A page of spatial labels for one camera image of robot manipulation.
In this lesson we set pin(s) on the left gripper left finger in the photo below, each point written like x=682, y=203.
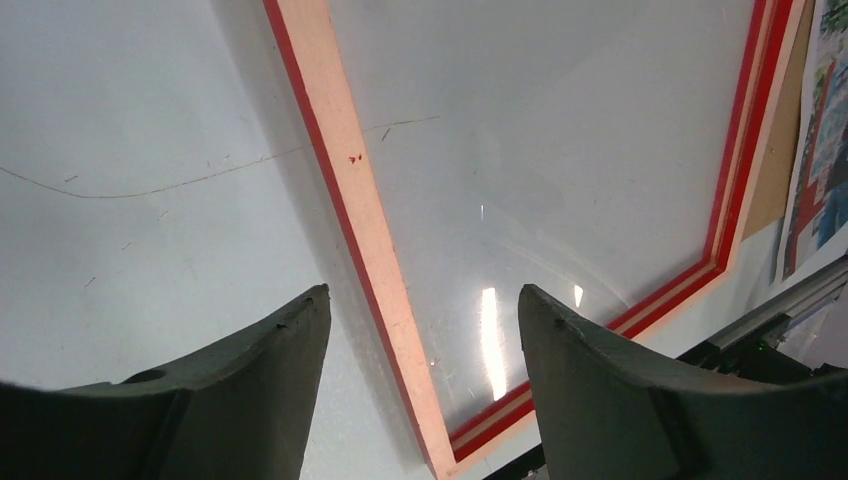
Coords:
x=239, y=408

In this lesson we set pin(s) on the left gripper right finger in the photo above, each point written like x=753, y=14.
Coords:
x=610, y=408

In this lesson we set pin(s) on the clear acrylic sheet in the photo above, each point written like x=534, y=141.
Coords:
x=574, y=145

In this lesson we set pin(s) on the colourful printed photo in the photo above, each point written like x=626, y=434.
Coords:
x=816, y=208

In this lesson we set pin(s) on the orange wooden picture frame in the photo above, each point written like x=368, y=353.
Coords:
x=308, y=46

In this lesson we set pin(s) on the brown cardboard backing board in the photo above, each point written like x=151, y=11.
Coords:
x=771, y=189

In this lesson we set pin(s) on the aluminium front rail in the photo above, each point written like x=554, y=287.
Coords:
x=770, y=321

